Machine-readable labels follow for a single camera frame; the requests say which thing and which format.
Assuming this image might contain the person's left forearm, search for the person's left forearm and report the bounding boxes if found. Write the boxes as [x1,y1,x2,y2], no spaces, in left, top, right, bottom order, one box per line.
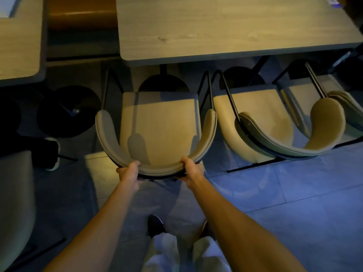
[42,181,140,272]

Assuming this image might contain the black pedestal table base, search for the black pedestal table base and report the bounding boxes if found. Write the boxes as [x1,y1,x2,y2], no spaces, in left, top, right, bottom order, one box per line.
[37,85,102,139]
[222,55,270,87]
[138,64,190,93]

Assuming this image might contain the light wooden table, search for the light wooden table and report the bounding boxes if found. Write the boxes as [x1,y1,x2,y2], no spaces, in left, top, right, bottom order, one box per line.
[0,0,48,88]
[115,0,363,68]

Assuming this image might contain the person's left hand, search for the person's left hand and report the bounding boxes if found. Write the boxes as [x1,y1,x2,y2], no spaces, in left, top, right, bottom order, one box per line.
[115,161,149,193]

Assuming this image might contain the beige chair black frame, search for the beige chair black frame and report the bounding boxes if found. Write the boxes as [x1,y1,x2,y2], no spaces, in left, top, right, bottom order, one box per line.
[0,150,68,272]
[95,68,218,180]
[211,69,347,174]
[276,61,363,146]

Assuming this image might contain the person's right hand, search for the person's right hand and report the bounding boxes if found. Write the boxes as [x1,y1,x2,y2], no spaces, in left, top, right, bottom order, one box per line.
[175,156,206,191]

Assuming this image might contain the black sneaker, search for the black sneaker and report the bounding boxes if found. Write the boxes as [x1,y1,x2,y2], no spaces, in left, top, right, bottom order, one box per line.
[201,219,216,240]
[146,214,166,239]

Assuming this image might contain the white flat box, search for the white flat box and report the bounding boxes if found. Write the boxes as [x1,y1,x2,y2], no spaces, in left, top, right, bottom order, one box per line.
[0,0,23,19]

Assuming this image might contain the brown leather bench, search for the brown leather bench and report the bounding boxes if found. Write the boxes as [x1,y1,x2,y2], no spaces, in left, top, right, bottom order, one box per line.
[46,0,119,59]

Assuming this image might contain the person's right forearm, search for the person's right forearm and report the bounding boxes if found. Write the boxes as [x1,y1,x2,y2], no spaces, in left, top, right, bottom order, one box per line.
[190,175,308,272]

